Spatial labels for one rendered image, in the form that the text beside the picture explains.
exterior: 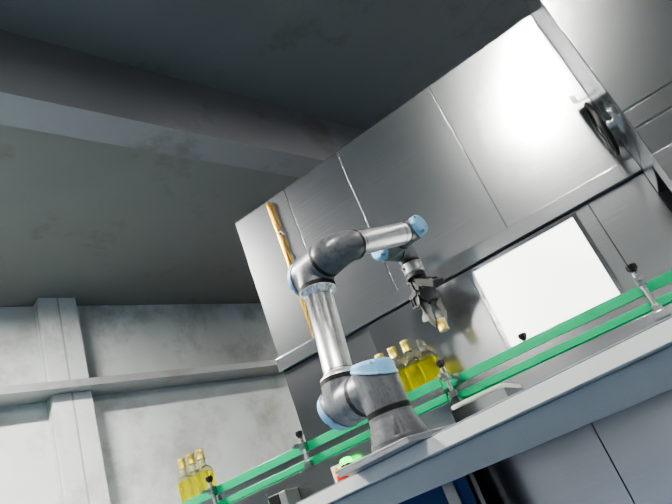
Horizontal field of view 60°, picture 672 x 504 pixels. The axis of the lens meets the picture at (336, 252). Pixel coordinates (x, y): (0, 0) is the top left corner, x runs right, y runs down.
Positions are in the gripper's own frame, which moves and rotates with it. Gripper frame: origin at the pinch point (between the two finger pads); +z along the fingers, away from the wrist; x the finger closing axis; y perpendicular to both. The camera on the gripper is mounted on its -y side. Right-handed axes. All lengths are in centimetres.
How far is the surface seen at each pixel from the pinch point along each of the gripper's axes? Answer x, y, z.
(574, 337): -25.1, -26.4, 23.2
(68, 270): 115, 284, -202
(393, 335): 1.7, 31.6, -8.8
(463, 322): -16.0, 10.2, -0.7
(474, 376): -3.4, 0.1, 21.1
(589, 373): 33, -85, 41
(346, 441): 35, 32, 24
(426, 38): -119, 56, -205
